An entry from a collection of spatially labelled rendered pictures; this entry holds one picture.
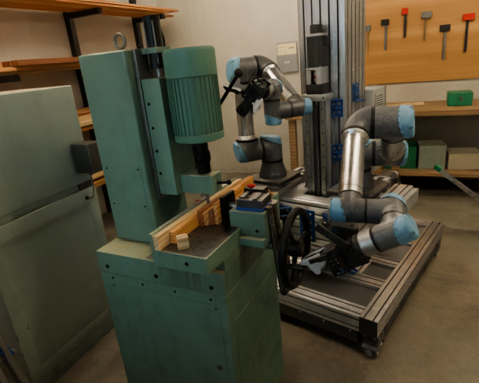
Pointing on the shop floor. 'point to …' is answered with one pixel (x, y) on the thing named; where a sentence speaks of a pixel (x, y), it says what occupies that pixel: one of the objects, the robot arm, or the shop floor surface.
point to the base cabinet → (199, 329)
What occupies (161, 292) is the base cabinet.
